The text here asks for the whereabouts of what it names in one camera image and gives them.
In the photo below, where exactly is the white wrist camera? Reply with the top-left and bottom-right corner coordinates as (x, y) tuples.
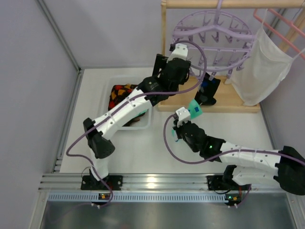
(174, 107), (191, 127)
(167, 43), (188, 62)

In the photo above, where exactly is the grey slotted cable duct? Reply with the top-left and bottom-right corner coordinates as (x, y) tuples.
(48, 192), (238, 203)

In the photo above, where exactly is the aluminium mounting rail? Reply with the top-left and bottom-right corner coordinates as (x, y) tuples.
(39, 173), (294, 191)

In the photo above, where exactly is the white plastic basket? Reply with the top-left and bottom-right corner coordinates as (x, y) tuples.
(97, 75), (152, 131)

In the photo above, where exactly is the white mesh laundry bag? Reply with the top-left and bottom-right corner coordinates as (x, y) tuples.
(230, 26), (294, 107)

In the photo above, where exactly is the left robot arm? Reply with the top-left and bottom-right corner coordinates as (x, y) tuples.
(83, 53), (191, 182)

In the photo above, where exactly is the black sport sock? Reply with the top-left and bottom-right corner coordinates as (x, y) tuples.
(194, 73), (221, 106)

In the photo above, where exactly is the pink clothes hanger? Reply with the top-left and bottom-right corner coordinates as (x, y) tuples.
(253, 8), (305, 60)

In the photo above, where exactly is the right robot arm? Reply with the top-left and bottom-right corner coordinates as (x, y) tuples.
(173, 121), (305, 196)

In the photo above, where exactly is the mint green sock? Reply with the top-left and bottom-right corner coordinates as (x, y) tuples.
(172, 99), (203, 142)

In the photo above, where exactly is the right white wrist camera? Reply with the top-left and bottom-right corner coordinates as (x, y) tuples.
(174, 107), (191, 127)

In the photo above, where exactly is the purple round clip hanger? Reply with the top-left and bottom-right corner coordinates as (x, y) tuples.
(172, 0), (256, 77)

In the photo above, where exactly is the wooden rack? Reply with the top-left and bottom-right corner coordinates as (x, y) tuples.
(157, 0), (305, 113)

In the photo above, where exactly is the red yellow argyle sock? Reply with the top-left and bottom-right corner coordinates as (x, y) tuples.
(108, 83), (137, 111)

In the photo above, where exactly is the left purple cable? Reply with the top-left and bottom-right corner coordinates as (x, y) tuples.
(66, 40), (207, 203)

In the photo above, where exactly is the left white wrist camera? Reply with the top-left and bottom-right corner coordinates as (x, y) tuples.
(167, 43), (188, 62)

